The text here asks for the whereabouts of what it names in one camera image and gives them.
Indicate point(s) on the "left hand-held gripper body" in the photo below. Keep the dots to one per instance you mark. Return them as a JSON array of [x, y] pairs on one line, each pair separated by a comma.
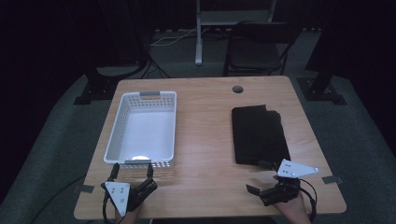
[[117, 193]]

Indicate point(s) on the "black stand base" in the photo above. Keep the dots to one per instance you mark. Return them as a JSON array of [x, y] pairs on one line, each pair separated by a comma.
[[99, 88], [320, 88]]

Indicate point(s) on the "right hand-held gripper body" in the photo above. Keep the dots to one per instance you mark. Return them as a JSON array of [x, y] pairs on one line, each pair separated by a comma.
[[294, 169]]

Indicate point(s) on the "person's right hand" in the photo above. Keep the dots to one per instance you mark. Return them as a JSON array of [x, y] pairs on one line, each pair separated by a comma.
[[294, 211]]

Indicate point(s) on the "black folding chair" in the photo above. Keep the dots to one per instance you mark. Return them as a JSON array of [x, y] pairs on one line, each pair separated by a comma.
[[255, 56]]

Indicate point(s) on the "black cloth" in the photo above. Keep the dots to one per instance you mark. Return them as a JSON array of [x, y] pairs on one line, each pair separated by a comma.
[[258, 133]]

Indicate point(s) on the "grey tape strip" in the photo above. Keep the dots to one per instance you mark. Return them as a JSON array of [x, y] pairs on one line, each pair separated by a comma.
[[332, 179], [84, 188]]

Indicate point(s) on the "white metal desk frame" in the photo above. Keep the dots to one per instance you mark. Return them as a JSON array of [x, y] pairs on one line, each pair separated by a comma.
[[198, 37]]

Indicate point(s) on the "white perforated plastic basket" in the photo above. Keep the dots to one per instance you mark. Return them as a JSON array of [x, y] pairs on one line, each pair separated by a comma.
[[146, 133]]

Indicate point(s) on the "person's left hand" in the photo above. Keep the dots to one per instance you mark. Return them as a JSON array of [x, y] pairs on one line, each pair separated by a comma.
[[127, 218]]

